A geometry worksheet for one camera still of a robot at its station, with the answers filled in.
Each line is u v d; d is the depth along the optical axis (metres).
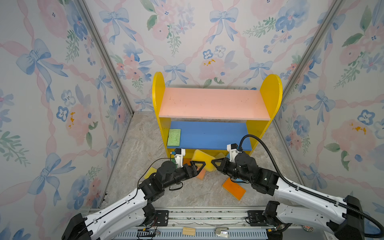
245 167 0.53
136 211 0.52
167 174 0.55
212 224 0.73
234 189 0.81
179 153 0.68
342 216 0.41
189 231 0.70
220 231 0.69
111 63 0.91
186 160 0.67
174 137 0.86
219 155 0.92
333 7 0.69
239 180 0.60
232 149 0.67
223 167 0.62
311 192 0.45
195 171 0.62
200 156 0.72
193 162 0.64
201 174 0.88
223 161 0.64
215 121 1.17
